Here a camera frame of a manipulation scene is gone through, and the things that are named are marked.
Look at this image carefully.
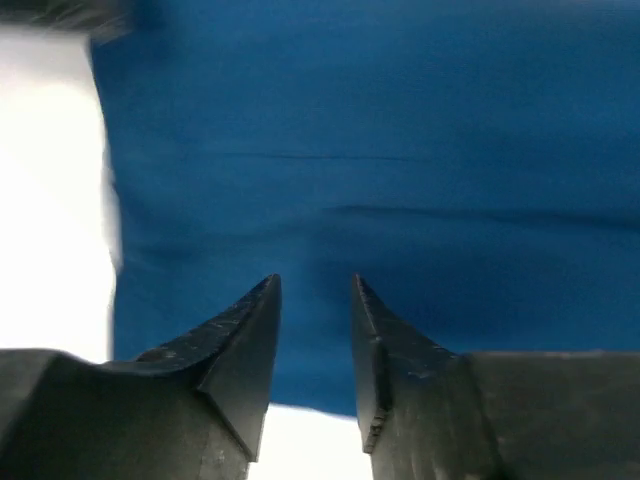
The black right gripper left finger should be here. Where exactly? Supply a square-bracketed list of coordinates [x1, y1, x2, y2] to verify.
[1, 275, 281, 479]

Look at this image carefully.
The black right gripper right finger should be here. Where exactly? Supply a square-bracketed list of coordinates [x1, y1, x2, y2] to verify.
[351, 276, 639, 479]

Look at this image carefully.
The dark blue t shirt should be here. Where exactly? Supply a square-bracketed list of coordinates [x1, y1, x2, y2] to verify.
[91, 1, 639, 415]

